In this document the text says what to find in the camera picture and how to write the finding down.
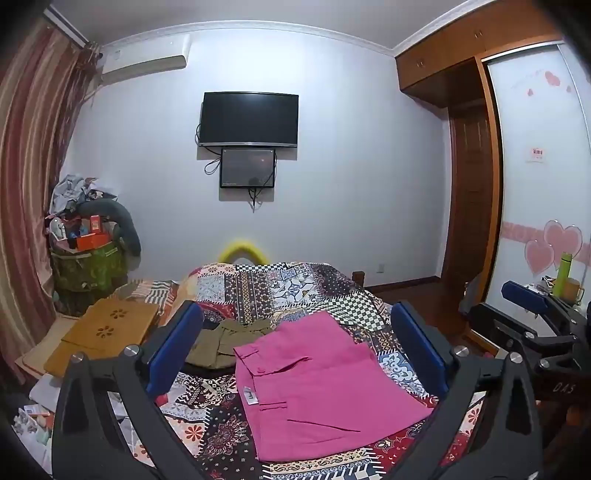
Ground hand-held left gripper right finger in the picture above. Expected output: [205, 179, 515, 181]
[383, 300, 544, 480]

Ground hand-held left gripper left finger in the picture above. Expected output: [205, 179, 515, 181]
[52, 300, 208, 480]

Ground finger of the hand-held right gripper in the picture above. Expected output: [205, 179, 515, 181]
[467, 302, 548, 365]
[501, 281, 578, 324]

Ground pink pants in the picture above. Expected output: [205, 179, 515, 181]
[233, 310, 435, 462]

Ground olive green pants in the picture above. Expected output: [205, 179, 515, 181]
[185, 318, 273, 370]

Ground green bottle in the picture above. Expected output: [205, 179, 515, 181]
[554, 252, 574, 298]

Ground striped pink cloth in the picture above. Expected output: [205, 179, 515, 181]
[115, 279, 181, 324]

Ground wooden lap table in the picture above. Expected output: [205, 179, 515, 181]
[44, 298, 160, 377]

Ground brown wooden door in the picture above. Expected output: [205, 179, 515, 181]
[441, 104, 497, 296]

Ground green patterned laundry basket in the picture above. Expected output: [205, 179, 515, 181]
[50, 240, 130, 317]

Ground yellow plush toy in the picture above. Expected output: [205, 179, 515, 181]
[218, 239, 269, 266]

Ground patchwork printed blanket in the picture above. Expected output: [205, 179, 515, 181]
[108, 261, 490, 480]

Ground orange box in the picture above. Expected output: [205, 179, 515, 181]
[76, 233, 112, 252]

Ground scattered papers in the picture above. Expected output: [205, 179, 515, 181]
[9, 374, 130, 467]

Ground wooden wardrobe with white door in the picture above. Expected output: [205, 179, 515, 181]
[394, 0, 591, 315]

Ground pile of clothes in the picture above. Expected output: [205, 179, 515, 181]
[46, 174, 121, 252]

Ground striped red curtain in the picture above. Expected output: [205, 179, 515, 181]
[0, 18, 100, 388]

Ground white air conditioner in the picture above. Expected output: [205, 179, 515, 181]
[99, 34, 191, 86]

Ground small black wall monitor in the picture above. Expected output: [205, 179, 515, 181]
[220, 147, 278, 189]

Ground black wall television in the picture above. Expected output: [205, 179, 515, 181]
[198, 91, 300, 148]

